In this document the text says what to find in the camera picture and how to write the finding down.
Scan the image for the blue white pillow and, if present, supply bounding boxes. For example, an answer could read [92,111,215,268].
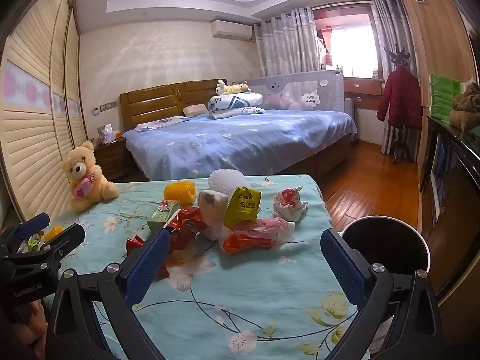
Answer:
[135,117,192,133]

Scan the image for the pink plush toy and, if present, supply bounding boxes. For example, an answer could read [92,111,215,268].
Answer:
[264,94,301,109]

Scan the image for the window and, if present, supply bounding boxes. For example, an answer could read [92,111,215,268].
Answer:
[315,7,379,79]

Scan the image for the beige teddy bear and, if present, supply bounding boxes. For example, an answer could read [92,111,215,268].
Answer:
[61,140,120,214]

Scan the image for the brown fuzzy cloth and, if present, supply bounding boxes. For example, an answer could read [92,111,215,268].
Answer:
[450,82,480,134]

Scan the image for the silver patterned bag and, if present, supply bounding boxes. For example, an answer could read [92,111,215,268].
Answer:
[369,313,394,353]

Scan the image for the red jacket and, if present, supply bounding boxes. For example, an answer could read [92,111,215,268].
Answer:
[377,65,422,129]

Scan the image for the pink plastic bag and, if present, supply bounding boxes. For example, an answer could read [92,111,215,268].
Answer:
[221,217,297,244]

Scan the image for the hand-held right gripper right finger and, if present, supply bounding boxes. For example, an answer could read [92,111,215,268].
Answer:
[320,228,445,360]

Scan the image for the yellow foam net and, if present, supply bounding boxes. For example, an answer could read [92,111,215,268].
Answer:
[164,180,197,205]

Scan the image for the yellow green snack packet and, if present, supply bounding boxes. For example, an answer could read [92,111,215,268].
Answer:
[224,186,262,229]

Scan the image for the dark wooden coat rack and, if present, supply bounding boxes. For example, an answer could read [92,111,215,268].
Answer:
[383,45,413,164]

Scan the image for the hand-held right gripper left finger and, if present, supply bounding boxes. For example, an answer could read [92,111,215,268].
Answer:
[45,228,171,360]

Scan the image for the floral teal tablecloth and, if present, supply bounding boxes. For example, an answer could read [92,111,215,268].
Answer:
[22,173,370,360]

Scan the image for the round white waste bin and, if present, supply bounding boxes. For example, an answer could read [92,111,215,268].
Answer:
[339,216,431,308]

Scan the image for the white foam net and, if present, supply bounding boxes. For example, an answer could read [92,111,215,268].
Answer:
[207,170,251,196]

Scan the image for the white sponge block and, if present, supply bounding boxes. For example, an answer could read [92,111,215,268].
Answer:
[197,188,230,241]

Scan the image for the cream louvered closet doors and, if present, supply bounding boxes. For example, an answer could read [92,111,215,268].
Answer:
[0,0,89,229]

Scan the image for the shiny green wrapper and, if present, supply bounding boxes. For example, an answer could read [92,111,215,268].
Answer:
[27,233,46,252]

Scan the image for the bed with blue sheet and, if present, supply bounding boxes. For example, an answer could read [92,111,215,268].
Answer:
[124,109,358,181]

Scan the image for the grey patterned curtain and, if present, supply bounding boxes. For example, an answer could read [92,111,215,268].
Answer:
[371,0,404,154]
[254,7,321,77]

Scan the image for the grey bed guard rail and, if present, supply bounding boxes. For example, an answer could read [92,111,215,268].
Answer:
[245,70,345,112]

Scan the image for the green carton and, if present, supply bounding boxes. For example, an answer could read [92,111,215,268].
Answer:
[147,199,182,233]

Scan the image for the person's left hand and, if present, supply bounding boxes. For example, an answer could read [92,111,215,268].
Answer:
[17,301,49,357]

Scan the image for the yellow plush toy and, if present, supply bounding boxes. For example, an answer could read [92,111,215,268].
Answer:
[215,79,251,96]

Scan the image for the small beige pillow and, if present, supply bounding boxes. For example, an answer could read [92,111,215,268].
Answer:
[183,104,209,118]

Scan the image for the white red wrapper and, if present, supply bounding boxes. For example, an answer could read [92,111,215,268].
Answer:
[272,186,309,221]

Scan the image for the wooden nightstand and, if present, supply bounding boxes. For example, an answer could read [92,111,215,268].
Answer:
[93,137,130,181]

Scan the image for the tall wooden wardrobe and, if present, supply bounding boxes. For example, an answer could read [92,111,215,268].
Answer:
[397,0,473,166]

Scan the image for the stack of green boxes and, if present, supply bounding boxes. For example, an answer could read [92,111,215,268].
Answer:
[429,74,466,121]

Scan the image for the pillows with plush toy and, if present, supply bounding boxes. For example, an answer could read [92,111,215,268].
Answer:
[208,92,267,119]

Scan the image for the black television cabinet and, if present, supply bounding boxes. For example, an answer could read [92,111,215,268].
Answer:
[420,114,480,308]

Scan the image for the orange wrapper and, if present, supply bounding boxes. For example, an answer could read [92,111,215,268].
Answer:
[223,232,278,257]

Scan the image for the wooden desk with drawers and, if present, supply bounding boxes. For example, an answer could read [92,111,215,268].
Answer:
[343,77,385,109]

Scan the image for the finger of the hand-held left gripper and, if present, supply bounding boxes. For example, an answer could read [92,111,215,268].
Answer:
[0,212,51,248]
[4,223,86,271]

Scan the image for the white air conditioner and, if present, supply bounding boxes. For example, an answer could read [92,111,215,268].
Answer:
[211,20,253,41]

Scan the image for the wooden headboard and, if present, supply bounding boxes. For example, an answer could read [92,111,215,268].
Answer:
[120,79,227,130]

